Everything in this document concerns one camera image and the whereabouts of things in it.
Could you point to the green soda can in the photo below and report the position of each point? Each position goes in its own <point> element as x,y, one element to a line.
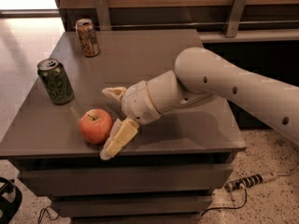
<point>55,80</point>

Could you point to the white power strip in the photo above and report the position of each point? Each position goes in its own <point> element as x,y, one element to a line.
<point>250,181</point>

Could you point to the black object at corner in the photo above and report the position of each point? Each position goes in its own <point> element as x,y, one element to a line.
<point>10,200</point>

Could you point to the orange soda can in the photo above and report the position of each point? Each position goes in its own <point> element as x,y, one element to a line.
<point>87,37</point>

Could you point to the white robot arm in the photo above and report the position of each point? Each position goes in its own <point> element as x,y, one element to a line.
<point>199,73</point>

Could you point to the red apple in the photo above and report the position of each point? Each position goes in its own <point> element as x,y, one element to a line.
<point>95,126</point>

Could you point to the grey drawer cabinet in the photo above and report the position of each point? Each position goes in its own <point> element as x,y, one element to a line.
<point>165,170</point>

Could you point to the right metal bracket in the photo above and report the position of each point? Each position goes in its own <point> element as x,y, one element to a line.
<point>235,14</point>

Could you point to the horizontal metal rail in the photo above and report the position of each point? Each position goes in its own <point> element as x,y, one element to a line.
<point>268,25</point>

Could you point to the metal bracket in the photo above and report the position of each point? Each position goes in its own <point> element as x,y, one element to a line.
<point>235,14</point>
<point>103,17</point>

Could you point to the left metal bracket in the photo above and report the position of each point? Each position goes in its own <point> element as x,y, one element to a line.
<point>103,17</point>

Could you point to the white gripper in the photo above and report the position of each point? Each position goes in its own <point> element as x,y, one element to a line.
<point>135,102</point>

